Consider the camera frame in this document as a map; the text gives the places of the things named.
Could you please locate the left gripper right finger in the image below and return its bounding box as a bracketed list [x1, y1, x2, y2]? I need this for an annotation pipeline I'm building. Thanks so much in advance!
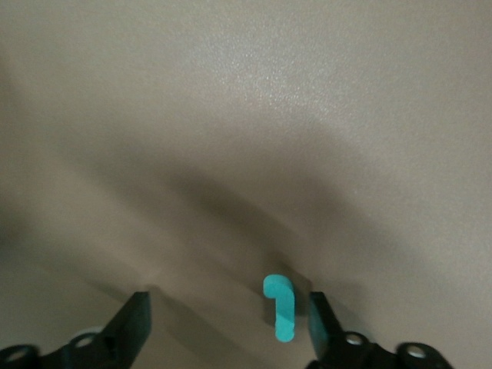
[307, 291, 401, 369]

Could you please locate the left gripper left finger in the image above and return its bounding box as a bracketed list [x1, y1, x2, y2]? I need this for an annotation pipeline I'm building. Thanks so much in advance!
[49, 291, 154, 369]

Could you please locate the teal letter l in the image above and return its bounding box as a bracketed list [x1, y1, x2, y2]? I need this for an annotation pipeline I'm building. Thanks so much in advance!
[262, 274, 297, 343]

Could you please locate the brown table cover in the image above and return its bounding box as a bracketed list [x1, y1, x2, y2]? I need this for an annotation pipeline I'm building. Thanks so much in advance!
[0, 0, 492, 369]

